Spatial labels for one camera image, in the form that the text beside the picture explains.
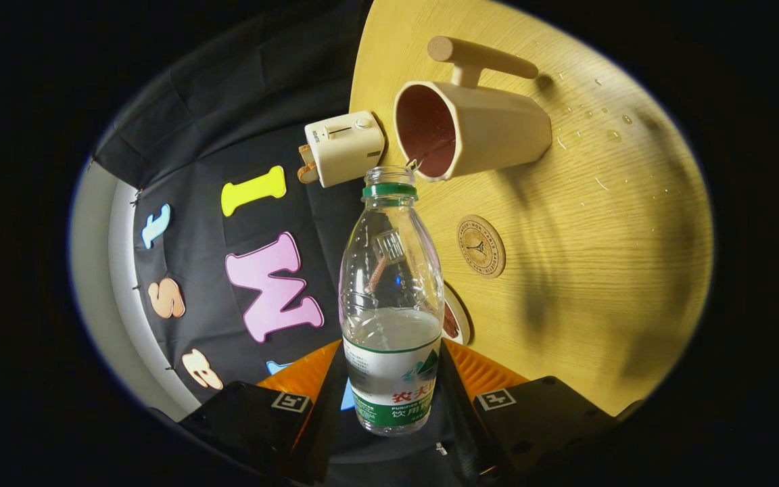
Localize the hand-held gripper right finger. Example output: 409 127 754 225
437 338 617 482

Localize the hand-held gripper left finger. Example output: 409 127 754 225
180 340 350 484

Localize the clear plastic juice bottle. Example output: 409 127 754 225
339 166 445 437

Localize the round wooden coaster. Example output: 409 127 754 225
456 215 506 279

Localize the beige cup with wooden handle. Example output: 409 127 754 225
394 35 553 183

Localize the white round plate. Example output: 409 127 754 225
442 283 473 346

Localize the wooden table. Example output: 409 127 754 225
349 0 715 417

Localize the white toaster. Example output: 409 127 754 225
304 110 386 189

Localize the black backdrop cloth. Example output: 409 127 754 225
92 0 458 467

